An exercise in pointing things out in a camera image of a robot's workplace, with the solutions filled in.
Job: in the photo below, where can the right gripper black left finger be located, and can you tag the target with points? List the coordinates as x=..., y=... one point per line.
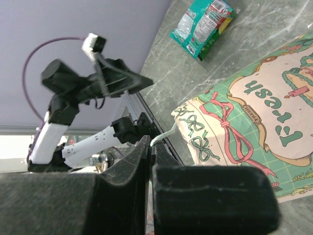
x=111, y=203

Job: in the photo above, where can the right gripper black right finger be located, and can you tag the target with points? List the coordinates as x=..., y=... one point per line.
x=211, y=200

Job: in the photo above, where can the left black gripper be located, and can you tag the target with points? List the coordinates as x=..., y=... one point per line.
x=118, y=77

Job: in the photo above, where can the green snack packet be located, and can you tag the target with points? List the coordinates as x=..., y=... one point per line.
x=201, y=26

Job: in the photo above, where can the green printed paper bag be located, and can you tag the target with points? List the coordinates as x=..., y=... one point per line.
x=260, y=116

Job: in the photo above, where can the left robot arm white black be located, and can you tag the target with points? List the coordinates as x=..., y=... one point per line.
x=103, y=116

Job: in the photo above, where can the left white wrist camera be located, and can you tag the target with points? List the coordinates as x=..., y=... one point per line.
x=93, y=45

